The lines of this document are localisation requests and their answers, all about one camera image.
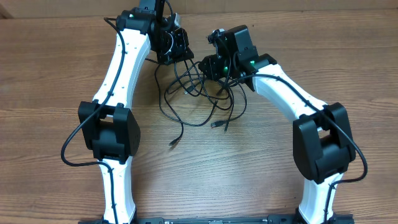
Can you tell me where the thin black cable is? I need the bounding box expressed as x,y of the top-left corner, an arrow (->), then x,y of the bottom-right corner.
164,60 -> 248,133

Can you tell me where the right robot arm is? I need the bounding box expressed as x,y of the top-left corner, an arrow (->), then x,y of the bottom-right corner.
199,26 -> 356,223

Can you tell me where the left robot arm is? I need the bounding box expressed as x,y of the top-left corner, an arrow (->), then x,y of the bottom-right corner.
78,1 -> 194,223

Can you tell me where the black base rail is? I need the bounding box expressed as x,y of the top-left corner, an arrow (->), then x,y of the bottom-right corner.
78,215 -> 355,224

